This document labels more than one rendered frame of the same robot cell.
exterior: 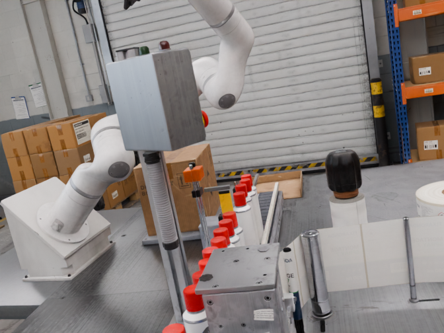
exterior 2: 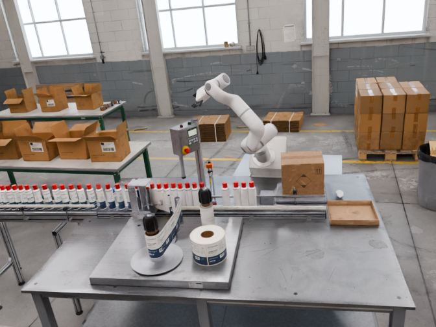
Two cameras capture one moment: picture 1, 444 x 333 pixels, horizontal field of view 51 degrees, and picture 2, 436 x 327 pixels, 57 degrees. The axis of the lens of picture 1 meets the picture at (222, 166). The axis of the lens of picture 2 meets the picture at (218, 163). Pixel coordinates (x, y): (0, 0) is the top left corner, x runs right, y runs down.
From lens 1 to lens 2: 2.90 m
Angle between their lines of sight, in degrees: 85
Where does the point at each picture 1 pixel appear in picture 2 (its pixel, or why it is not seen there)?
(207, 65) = not seen: hidden behind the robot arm
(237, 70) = (252, 138)
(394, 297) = (181, 235)
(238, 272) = (135, 181)
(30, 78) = not seen: outside the picture
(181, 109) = (175, 145)
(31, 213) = not seen: hidden behind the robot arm
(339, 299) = (187, 225)
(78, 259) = (257, 172)
